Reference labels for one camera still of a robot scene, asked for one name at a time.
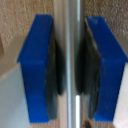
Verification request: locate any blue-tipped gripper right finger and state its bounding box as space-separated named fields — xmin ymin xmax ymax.
xmin=75 ymin=15 xmax=128 ymax=123

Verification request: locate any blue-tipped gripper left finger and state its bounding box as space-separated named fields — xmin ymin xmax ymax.
xmin=16 ymin=13 xmax=66 ymax=125

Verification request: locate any silver metal drawer handle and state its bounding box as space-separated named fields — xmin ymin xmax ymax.
xmin=52 ymin=0 xmax=86 ymax=128

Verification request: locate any brown drawer with long handle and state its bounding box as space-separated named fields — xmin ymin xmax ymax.
xmin=0 ymin=0 xmax=128 ymax=128

